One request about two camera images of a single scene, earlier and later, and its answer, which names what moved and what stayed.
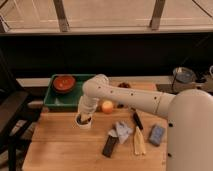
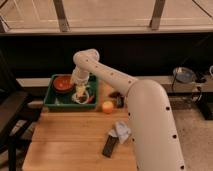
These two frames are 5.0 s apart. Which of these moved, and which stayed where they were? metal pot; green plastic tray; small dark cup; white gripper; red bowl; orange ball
Moved: small dark cup; white gripper
Stayed: red bowl; orange ball; metal pot; green plastic tray
